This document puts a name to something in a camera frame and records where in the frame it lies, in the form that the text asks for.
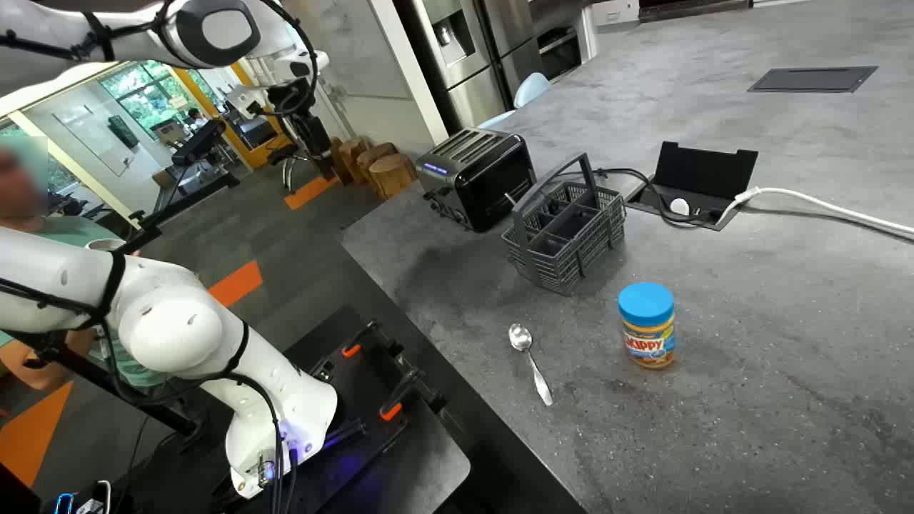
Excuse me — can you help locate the stainless steel refrigerator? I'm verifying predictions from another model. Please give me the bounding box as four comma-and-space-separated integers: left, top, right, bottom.
401, 0, 584, 131

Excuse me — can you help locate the silver metal spoon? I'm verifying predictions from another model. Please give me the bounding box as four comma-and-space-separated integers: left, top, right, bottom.
509, 325, 555, 409

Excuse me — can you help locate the white power cable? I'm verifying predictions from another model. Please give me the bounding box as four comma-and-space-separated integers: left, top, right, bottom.
711, 186, 914, 243

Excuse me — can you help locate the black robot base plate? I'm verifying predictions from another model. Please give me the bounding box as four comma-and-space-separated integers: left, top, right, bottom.
227, 320, 474, 514

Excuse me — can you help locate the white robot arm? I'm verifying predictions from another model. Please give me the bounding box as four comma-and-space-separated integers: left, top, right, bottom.
0, 0, 341, 499

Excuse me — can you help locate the black countertop outlet box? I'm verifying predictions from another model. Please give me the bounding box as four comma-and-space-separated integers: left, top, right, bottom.
655, 142, 758, 222

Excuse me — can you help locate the grey wire cutlery caddy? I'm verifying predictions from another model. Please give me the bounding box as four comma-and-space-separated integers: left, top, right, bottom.
504, 155, 626, 293

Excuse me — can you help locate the dark floor vent grate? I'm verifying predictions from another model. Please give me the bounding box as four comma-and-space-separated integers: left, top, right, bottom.
754, 66, 873, 93

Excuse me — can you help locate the black silver four-slot toaster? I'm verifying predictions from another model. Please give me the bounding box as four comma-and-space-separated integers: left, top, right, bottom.
418, 128, 534, 231

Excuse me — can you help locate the peanut butter jar blue lid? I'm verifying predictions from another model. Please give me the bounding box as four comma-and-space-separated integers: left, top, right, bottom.
616, 280, 678, 372

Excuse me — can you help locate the black toaster power cord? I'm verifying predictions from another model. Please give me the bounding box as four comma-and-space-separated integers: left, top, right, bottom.
594, 166, 696, 229

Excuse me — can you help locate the person in green shirt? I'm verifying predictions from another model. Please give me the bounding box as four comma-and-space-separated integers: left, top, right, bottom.
0, 139, 175, 393

